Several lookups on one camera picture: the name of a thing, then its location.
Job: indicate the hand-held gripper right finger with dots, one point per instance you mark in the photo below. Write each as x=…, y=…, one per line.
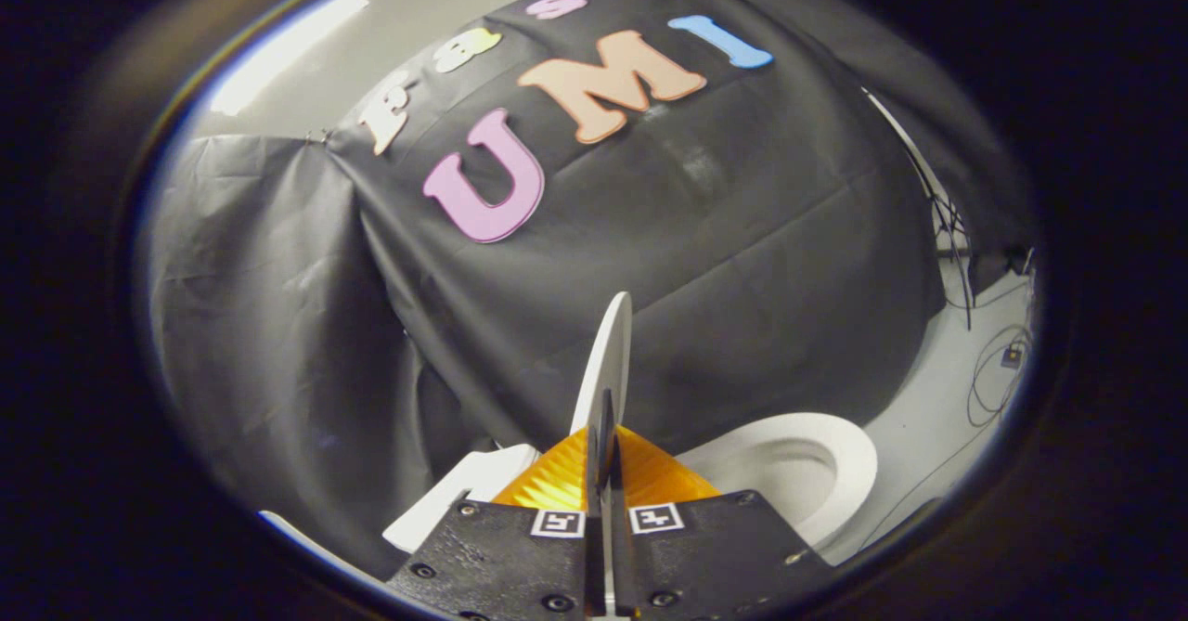
x=705, y=556

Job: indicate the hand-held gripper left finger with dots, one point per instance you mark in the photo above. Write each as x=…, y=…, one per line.
x=501, y=556

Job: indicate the white toilet lid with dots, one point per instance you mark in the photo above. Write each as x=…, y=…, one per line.
x=608, y=352

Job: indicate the white toilet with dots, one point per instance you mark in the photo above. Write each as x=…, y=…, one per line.
x=789, y=472

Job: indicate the black backdrop cloth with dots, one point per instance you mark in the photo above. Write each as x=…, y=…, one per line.
x=650, y=259

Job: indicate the small dark floor device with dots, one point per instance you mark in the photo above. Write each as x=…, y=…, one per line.
x=1012, y=356

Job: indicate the black tripod stand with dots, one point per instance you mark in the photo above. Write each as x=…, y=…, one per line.
x=947, y=222

